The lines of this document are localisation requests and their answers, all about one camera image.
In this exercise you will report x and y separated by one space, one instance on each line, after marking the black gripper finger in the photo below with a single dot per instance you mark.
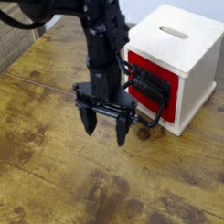
122 129
89 120

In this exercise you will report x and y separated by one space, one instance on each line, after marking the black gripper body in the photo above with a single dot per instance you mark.
106 33

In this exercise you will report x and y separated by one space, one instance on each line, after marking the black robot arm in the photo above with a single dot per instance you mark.
41 11

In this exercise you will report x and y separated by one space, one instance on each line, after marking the red drawer front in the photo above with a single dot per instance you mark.
170 110

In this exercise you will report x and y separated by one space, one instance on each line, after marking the white wooden box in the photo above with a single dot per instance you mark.
182 48

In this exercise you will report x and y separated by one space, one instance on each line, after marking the black metal drawer handle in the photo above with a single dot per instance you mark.
149 85

